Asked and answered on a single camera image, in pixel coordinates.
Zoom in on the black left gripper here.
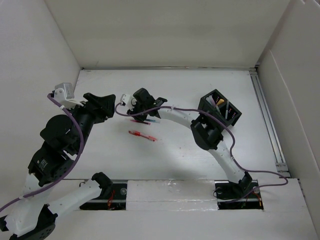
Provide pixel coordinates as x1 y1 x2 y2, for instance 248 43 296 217
68 92 117 153

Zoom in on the blue ink refill pen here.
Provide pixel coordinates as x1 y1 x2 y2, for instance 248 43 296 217
146 119 161 124

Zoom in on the purple pink highlighter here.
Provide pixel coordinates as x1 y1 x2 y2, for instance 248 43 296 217
207 95 216 107

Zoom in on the orange highlighter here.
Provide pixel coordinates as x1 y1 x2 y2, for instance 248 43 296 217
216 99 225 107

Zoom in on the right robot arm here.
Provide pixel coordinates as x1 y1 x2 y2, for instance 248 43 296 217
121 88 252 200

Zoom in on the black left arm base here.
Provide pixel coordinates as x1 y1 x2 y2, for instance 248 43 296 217
79 172 128 211

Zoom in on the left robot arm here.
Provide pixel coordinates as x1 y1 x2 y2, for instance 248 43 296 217
0 93 116 240

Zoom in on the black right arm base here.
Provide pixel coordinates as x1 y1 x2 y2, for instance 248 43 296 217
212 180 264 210

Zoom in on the black desk organizer box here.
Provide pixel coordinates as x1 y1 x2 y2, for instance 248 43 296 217
198 89 242 127

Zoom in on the pink ink refill pen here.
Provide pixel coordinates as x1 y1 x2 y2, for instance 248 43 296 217
130 119 151 125

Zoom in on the red gel pen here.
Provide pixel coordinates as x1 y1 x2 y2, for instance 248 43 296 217
128 130 157 142

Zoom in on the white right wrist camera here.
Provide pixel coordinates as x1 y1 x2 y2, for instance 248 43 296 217
120 94 137 111

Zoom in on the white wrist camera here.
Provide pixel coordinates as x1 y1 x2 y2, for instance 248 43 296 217
120 94 137 111
53 82 84 109

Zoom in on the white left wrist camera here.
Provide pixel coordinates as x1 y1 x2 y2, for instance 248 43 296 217
53 82 84 109

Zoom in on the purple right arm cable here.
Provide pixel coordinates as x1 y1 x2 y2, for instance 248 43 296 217
114 99 288 205

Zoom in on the aluminium side rail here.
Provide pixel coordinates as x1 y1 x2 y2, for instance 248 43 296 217
249 68 291 178

